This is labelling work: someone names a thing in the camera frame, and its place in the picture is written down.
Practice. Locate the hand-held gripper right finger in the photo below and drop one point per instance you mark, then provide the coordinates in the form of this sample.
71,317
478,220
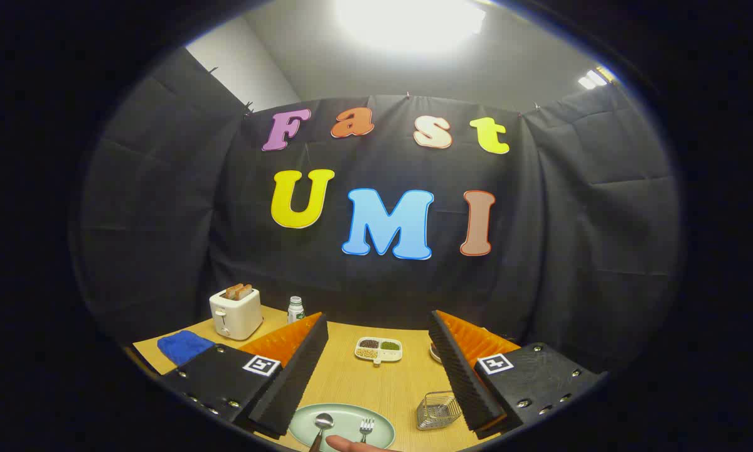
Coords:
461,376

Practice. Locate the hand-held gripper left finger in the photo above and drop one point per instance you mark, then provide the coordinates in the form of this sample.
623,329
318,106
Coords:
292,376

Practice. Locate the white plate with salad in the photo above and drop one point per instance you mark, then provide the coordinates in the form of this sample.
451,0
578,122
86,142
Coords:
435,353

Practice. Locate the small white plastic bottle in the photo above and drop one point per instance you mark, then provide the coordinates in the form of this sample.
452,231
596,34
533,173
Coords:
295,311

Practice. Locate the green round plate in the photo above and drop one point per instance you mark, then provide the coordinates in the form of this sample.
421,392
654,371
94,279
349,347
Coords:
348,417

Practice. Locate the white toaster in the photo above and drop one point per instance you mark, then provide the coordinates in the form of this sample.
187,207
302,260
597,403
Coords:
238,317

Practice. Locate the white divided dish with beans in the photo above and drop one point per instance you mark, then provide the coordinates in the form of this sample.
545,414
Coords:
378,350

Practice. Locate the toast slice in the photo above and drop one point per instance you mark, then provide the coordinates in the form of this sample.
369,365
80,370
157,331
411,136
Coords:
245,290
231,290

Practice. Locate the blue folded cloth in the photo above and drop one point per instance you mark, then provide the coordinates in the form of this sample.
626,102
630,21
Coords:
184,347

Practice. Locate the small ceiling light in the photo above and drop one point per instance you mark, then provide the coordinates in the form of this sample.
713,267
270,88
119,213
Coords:
593,78

